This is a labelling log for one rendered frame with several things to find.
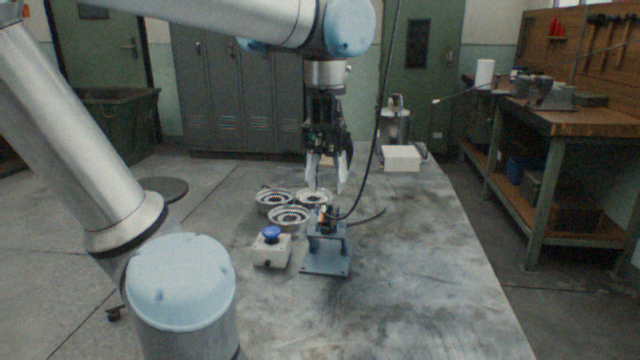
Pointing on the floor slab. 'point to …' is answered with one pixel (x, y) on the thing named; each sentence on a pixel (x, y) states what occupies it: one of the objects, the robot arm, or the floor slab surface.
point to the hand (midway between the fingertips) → (327, 186)
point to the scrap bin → (123, 117)
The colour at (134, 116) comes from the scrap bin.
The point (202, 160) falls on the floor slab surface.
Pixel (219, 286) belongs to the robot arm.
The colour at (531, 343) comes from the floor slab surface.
